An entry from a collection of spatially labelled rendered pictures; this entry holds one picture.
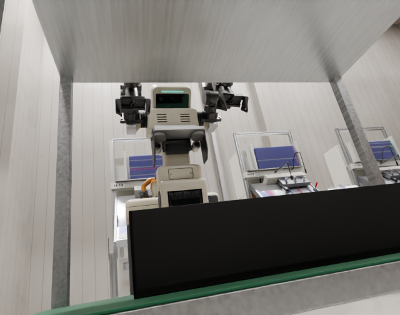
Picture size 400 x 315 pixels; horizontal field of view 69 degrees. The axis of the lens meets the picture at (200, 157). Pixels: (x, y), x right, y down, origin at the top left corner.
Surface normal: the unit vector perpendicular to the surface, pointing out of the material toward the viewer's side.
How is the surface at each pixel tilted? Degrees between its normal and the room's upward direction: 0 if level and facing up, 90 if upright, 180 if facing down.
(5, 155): 90
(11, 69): 90
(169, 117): 98
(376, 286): 90
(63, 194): 90
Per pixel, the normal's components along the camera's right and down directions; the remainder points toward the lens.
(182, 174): 0.24, -0.27
